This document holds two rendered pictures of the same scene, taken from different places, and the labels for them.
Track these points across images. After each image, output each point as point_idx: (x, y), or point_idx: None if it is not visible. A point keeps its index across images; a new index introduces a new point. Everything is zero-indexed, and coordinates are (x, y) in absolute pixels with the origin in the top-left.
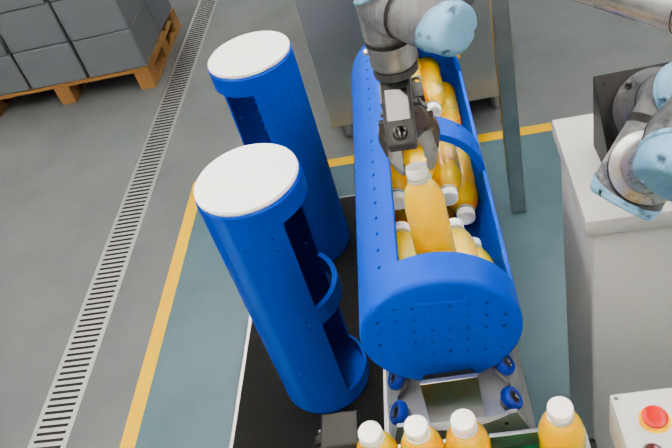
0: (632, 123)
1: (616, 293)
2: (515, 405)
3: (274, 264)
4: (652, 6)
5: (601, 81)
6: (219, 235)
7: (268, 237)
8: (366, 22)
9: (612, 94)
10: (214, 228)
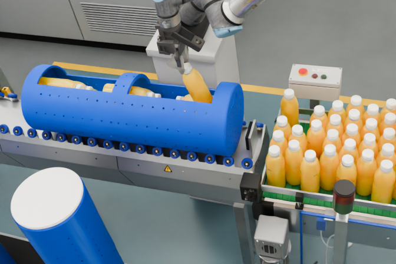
0: (213, 5)
1: None
2: (263, 123)
3: (96, 223)
4: None
5: None
6: (71, 231)
7: (91, 207)
8: (170, 5)
9: None
10: (67, 230)
